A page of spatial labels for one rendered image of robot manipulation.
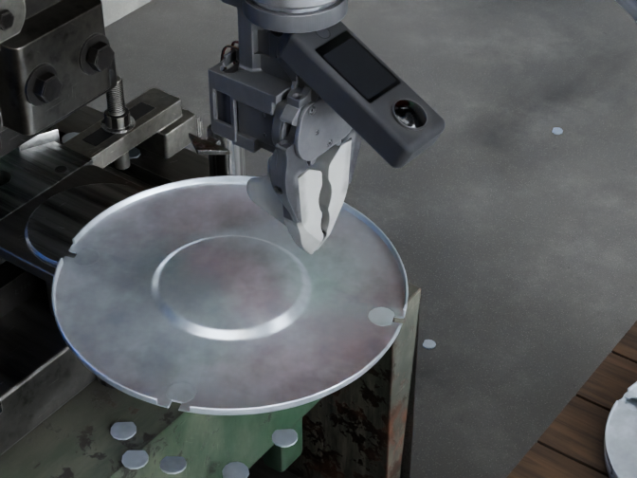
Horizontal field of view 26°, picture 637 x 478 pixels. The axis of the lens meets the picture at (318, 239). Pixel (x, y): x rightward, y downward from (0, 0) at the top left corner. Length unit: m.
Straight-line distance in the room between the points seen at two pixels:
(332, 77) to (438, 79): 2.03
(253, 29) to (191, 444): 0.45
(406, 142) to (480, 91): 2.01
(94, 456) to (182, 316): 0.17
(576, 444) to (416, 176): 1.10
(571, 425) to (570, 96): 1.36
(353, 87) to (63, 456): 0.46
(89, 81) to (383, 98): 0.33
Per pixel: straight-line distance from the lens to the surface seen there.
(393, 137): 0.90
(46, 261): 1.18
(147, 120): 1.40
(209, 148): 1.29
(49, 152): 1.32
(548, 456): 1.61
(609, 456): 1.60
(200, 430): 1.26
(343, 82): 0.91
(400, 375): 1.43
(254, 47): 0.96
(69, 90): 1.15
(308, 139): 0.95
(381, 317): 1.11
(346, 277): 1.15
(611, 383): 1.71
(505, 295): 2.37
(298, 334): 1.09
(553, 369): 2.24
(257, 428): 1.35
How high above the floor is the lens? 1.51
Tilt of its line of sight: 38 degrees down
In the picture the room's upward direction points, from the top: straight up
